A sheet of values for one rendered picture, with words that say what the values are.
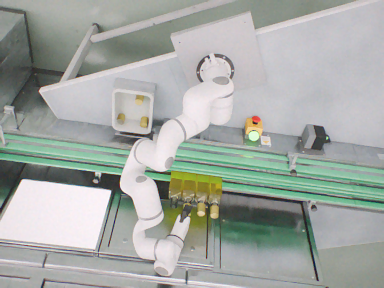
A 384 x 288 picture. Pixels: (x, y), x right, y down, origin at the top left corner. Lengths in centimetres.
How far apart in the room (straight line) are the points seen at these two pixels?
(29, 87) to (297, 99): 156
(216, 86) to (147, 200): 44
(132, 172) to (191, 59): 55
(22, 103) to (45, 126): 53
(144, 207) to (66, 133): 72
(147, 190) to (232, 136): 66
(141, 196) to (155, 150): 16
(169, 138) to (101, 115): 71
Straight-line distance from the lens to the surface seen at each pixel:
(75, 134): 188
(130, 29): 225
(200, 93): 128
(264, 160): 176
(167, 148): 122
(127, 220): 176
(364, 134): 200
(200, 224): 178
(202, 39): 158
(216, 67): 157
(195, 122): 130
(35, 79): 262
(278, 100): 178
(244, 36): 159
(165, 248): 140
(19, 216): 182
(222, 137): 178
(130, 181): 129
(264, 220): 192
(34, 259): 170
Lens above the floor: 219
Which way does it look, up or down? 49 degrees down
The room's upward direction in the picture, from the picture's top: 176 degrees counter-clockwise
